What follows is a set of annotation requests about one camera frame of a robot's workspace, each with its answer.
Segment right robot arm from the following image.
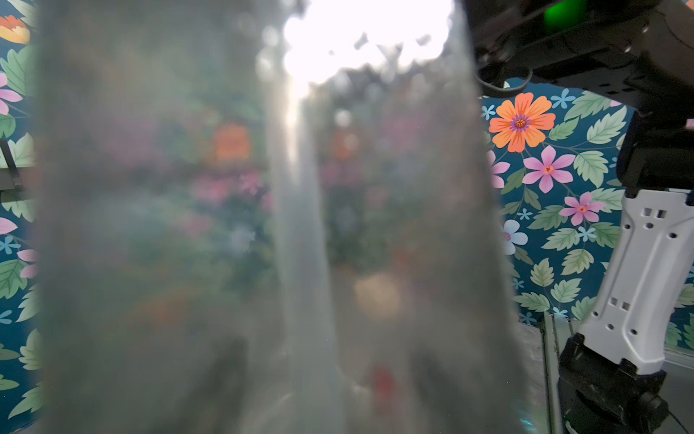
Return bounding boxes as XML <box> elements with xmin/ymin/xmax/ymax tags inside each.
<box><xmin>464</xmin><ymin>1</ymin><xmax>693</xmax><ymax>433</ymax></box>

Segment smoky spray bottle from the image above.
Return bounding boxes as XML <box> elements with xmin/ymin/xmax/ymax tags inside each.
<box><xmin>34</xmin><ymin>1</ymin><xmax>529</xmax><ymax>433</ymax></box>

